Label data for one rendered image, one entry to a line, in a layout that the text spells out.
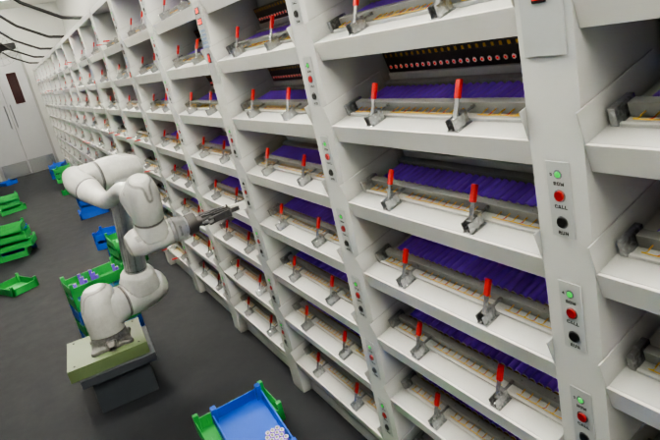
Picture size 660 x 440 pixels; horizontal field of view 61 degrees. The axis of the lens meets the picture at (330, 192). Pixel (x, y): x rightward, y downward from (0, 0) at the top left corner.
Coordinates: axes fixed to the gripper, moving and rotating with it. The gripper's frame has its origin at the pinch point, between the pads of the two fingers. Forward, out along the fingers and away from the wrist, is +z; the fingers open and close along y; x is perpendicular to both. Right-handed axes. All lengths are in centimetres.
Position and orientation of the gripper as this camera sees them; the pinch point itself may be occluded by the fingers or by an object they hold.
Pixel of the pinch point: (238, 206)
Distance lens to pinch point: 211.3
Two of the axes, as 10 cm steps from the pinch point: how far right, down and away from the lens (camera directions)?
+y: 5.0, 1.4, -8.5
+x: -2.1, -9.4, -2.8
